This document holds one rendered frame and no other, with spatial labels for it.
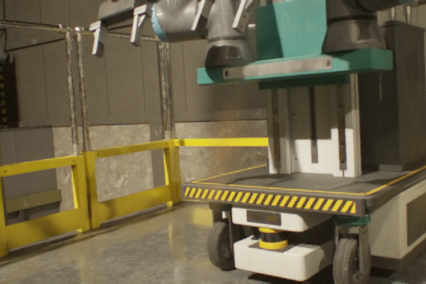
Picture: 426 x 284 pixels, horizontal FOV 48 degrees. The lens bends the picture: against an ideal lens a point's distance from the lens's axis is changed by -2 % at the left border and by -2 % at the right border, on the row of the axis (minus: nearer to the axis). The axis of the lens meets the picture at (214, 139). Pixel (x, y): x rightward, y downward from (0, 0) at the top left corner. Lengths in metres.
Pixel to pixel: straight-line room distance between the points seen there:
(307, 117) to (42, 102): 10.34
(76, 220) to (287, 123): 1.20
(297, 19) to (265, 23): 0.13
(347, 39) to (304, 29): 0.29
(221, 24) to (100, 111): 8.74
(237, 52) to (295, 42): 0.20
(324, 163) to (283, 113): 0.23
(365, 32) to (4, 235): 1.65
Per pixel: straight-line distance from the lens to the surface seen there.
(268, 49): 1.78
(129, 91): 9.76
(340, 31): 1.48
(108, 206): 2.64
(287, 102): 1.81
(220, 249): 1.73
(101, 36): 1.40
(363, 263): 1.52
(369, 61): 1.43
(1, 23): 2.31
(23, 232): 2.33
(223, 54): 1.70
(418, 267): 1.82
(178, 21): 1.78
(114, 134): 10.04
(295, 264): 1.52
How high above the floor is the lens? 0.59
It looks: 4 degrees down
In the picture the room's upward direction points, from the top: 3 degrees counter-clockwise
